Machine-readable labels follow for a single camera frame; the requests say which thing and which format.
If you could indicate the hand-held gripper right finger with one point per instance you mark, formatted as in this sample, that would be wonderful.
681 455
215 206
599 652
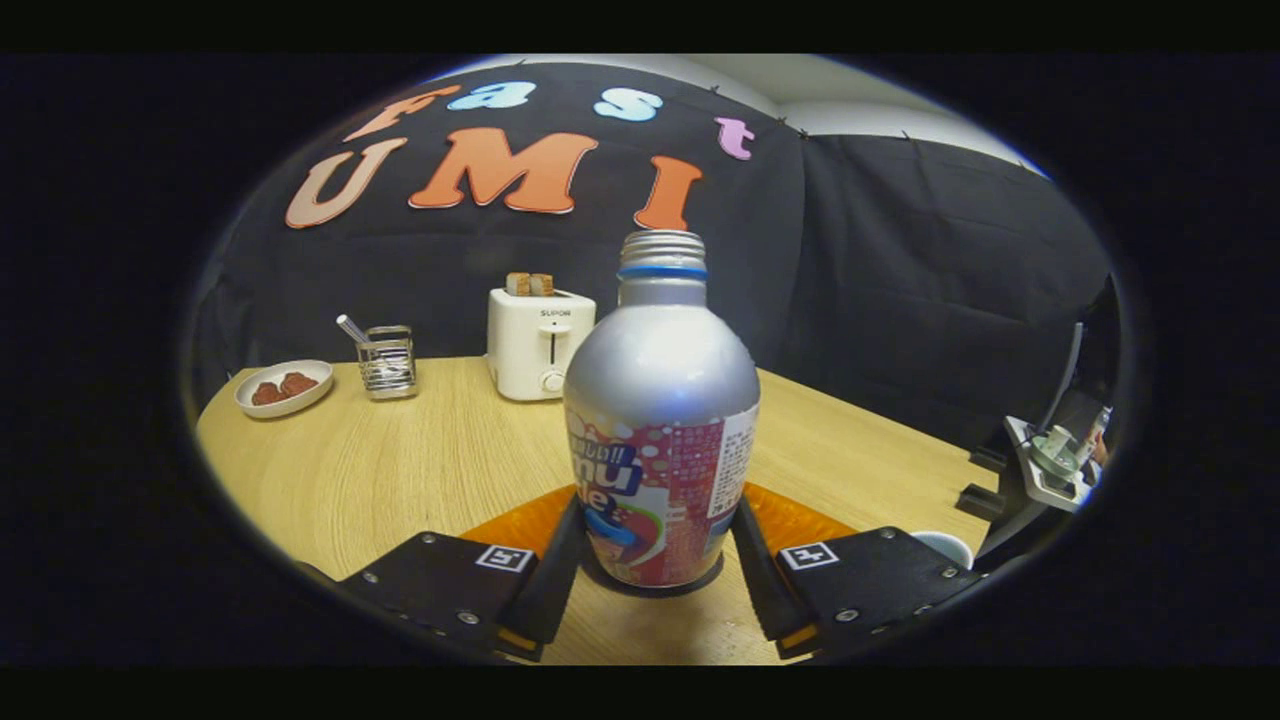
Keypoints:
765 590

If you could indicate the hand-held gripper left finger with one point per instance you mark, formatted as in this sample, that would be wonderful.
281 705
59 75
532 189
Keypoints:
555 590

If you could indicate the silver juice bottle pink label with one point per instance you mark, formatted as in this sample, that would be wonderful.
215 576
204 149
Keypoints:
660 380

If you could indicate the wooden table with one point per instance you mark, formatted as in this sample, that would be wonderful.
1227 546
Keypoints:
420 470

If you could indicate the black table clamp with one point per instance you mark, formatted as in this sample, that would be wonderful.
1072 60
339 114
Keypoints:
987 459
978 502

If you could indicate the white toaster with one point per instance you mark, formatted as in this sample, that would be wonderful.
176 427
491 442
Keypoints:
520 350

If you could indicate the white equipment stand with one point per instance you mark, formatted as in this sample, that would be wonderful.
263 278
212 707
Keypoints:
1030 470

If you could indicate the toast slice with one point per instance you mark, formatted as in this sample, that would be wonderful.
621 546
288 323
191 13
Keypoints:
542 285
518 284

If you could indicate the white round plate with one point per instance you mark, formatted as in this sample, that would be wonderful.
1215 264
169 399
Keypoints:
300 404

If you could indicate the reddish brown food piece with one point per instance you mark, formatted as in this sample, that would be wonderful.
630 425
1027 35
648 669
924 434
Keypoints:
299 384
267 394

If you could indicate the black backdrop cloth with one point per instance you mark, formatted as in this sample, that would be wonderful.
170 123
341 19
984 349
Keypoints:
880 280

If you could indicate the silver utensil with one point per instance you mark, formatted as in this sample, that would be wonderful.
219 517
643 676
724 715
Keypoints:
352 328

